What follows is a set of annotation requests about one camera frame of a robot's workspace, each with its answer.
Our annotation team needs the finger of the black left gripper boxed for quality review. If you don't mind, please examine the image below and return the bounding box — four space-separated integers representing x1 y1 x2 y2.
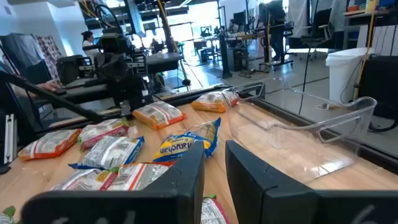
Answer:
113 55 127 81
98 55 114 81

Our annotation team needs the wooden shelf unit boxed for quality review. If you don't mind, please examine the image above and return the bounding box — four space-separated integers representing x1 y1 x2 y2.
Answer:
343 0 398 50

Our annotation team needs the patterned cloth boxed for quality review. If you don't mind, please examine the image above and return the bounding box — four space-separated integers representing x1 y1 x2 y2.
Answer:
32 34 65 82

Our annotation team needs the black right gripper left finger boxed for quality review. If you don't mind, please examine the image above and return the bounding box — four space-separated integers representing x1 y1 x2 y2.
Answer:
21 140 206 224

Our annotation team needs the orange Maruchan ramen pack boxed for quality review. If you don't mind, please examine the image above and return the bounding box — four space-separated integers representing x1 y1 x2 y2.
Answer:
132 100 187 131
17 128 82 161
190 91 239 113
107 161 177 192

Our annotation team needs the white power strip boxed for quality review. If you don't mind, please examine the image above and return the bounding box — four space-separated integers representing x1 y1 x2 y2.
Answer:
315 103 340 111

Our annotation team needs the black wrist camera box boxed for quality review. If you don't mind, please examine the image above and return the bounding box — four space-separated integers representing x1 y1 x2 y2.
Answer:
99 32 128 54

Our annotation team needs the black standing desk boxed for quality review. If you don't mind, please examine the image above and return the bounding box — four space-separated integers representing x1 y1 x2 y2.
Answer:
226 24 295 68

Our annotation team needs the black hanging cable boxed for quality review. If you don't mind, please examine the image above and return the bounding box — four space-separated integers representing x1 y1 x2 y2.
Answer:
298 0 320 116

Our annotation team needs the black office chair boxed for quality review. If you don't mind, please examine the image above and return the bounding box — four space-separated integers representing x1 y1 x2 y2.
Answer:
300 7 333 60

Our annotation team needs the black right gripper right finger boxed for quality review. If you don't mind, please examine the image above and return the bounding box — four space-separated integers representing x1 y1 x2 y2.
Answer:
224 139 398 224

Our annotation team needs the black equipment case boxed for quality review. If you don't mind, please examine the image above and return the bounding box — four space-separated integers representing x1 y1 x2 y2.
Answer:
357 54 398 133

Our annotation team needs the blue Maruchan ramen pack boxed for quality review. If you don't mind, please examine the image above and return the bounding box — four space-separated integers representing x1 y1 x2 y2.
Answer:
152 117 222 163
68 136 146 171

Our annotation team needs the person's hand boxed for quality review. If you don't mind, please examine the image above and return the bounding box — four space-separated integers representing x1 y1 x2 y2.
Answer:
35 79 63 93

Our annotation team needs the white trash bin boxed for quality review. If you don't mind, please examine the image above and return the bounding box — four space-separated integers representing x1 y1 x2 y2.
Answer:
325 47 374 105

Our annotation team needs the silver aluminium bracket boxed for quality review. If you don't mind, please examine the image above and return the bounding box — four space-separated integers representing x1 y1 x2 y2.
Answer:
3 113 18 166

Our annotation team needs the wide clear plastic bin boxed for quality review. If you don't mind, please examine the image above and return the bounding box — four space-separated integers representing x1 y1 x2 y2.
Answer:
221 81 378 185

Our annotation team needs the person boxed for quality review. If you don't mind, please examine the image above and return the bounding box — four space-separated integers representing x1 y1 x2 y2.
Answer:
266 0 289 63
228 18 240 34
80 30 100 63

